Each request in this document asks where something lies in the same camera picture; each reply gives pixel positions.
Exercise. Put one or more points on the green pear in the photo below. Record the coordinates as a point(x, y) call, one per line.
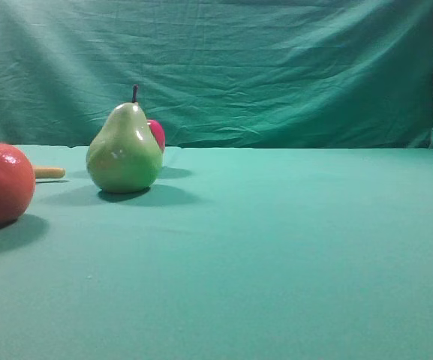
point(124, 157)

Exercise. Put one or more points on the red apple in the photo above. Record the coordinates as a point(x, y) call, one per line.
point(158, 133)

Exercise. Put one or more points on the green backdrop cloth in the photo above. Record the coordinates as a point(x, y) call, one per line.
point(258, 74)

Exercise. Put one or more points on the yellow banana tip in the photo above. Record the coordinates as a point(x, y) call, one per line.
point(42, 172)

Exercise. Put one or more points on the orange fruit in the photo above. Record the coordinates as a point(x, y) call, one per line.
point(17, 183)

